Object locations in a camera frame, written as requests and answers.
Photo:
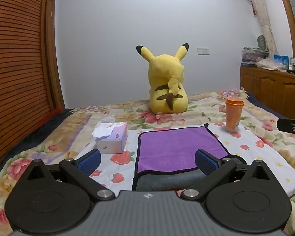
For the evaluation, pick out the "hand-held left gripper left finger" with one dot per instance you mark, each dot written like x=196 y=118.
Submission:
x=89 y=162

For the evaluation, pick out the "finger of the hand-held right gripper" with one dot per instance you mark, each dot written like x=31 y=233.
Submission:
x=288 y=125

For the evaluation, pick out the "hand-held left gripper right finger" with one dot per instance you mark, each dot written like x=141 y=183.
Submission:
x=206 y=163

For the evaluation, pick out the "purple towel with black edge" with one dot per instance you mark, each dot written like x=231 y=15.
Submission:
x=177 y=147

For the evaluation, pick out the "white tissue box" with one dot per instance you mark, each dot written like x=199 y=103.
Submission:
x=113 y=142

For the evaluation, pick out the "dark blue bed sheet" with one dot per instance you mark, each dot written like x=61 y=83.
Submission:
x=265 y=103

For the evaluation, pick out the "wooden cabinet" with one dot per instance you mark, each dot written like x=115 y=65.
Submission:
x=272 y=88

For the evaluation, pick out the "floral bed blanket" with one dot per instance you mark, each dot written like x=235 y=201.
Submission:
x=260 y=157

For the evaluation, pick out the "orange plastic cup with lid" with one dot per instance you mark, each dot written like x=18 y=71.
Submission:
x=233 y=115

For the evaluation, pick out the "clear plastic bag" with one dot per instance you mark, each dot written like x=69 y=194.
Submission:
x=270 y=64

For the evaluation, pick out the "blue printed box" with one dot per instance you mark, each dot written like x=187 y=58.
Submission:
x=281 y=59

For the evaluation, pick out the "stack of folded cloths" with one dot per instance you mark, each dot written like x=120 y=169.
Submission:
x=254 y=55

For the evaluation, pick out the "grey hand fan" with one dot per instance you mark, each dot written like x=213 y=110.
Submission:
x=261 y=41

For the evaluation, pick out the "yellow plush toy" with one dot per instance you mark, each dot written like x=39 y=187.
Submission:
x=167 y=78

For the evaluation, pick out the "cream lace curtain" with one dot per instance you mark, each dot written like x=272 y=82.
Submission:
x=266 y=24

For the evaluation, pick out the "wooden louvered wardrobe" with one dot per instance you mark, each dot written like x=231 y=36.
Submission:
x=14 y=66

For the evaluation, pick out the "wooden window frame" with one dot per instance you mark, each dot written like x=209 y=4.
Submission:
x=288 y=17

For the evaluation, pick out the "white wall socket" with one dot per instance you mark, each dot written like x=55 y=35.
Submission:
x=203 y=51

